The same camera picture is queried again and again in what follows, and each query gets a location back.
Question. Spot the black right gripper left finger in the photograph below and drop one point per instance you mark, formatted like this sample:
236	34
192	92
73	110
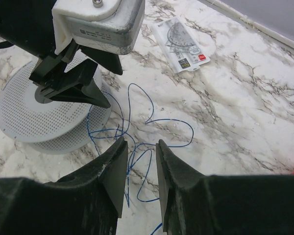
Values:
88	201

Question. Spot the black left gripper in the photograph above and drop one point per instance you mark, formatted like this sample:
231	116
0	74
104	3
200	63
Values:
76	85

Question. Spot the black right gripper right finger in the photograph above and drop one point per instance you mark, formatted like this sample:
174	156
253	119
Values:
196	204

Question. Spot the white perforated cable spool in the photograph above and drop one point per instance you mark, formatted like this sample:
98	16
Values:
54	127

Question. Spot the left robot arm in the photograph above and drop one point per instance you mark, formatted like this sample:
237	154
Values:
28	25

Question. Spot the white packaged ruler set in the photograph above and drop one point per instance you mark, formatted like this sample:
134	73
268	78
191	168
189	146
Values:
179	47

